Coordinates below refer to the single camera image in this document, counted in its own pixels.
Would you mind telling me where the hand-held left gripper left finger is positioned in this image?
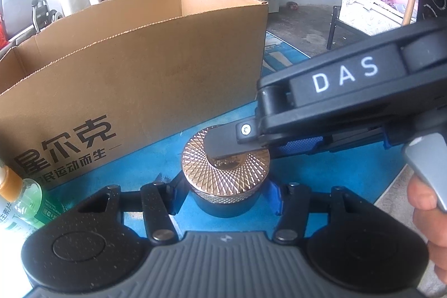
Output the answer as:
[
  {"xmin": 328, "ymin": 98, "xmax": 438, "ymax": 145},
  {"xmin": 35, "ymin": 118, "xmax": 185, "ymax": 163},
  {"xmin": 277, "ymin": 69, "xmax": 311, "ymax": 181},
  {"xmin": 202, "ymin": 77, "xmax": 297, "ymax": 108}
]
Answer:
[{"xmin": 79, "ymin": 172, "xmax": 186, "ymax": 247}]

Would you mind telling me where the bed with floral mattress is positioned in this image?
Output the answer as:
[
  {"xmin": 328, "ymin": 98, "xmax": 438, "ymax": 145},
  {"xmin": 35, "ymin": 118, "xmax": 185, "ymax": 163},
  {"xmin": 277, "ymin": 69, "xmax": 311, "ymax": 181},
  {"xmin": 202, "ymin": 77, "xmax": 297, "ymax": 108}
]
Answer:
[{"xmin": 326, "ymin": 0, "xmax": 420, "ymax": 51}]

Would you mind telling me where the brown cardboard box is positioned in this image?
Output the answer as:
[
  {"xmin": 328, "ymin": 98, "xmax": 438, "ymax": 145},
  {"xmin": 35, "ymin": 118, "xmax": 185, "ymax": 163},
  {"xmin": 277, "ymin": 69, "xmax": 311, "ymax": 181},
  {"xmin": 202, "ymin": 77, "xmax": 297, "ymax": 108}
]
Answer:
[{"xmin": 0, "ymin": 0, "xmax": 270, "ymax": 192}]

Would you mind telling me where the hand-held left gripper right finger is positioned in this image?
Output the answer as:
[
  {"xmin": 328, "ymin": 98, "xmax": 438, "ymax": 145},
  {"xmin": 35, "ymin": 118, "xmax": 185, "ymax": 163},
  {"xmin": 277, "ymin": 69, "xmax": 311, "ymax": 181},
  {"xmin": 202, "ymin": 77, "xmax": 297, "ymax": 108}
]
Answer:
[{"xmin": 267, "ymin": 180, "xmax": 371, "ymax": 247}]

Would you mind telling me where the orange capped white bottle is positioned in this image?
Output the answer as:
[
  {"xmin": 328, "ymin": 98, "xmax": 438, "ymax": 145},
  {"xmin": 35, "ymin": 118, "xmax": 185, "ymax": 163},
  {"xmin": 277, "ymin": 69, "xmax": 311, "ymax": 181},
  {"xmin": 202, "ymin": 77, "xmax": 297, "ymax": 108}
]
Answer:
[{"xmin": 0, "ymin": 167, "xmax": 40, "ymax": 243}]

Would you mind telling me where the person's right hand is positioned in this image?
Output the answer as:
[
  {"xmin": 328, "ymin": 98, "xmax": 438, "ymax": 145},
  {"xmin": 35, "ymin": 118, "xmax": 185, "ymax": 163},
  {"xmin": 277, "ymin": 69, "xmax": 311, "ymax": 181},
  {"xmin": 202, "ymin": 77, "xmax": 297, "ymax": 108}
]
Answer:
[{"xmin": 407, "ymin": 174, "xmax": 447, "ymax": 288}]

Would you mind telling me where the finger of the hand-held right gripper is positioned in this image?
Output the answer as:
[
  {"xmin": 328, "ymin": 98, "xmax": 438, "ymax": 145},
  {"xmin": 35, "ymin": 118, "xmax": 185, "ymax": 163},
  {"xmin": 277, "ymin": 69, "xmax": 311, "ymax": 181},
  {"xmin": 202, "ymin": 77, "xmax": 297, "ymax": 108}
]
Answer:
[
  {"xmin": 270, "ymin": 128, "xmax": 385, "ymax": 159},
  {"xmin": 203, "ymin": 121, "xmax": 267, "ymax": 159}
]

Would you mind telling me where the wheelchair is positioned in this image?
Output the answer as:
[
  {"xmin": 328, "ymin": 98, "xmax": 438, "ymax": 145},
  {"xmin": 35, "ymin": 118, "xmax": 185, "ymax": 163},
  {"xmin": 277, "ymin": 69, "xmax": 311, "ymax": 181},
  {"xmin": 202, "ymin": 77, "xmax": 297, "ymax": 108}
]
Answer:
[{"xmin": 0, "ymin": 0, "xmax": 64, "ymax": 44}]

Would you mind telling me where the rose gold lidded jar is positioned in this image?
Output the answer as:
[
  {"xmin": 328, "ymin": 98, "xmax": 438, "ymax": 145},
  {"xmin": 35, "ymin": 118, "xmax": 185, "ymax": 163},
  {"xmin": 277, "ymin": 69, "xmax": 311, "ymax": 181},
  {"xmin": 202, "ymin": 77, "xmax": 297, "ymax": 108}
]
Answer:
[{"xmin": 181, "ymin": 126, "xmax": 272, "ymax": 218}]

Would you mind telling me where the green plastic bottle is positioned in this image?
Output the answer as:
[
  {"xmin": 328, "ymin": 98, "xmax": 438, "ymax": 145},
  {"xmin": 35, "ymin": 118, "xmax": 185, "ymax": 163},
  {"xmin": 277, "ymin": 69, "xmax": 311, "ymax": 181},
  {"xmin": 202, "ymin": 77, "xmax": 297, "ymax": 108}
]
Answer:
[{"xmin": 12, "ymin": 179, "xmax": 69, "ymax": 231}]

